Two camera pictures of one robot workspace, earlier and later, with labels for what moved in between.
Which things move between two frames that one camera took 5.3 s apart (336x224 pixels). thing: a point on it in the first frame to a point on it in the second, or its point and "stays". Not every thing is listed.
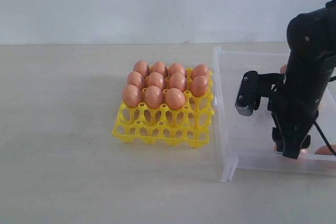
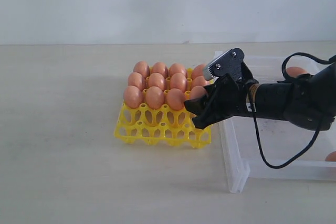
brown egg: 177,80 stays
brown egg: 325,150 to 331,157
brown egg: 156,79 stays
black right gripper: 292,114 to 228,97
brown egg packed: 176,67 stays
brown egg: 135,78 stays
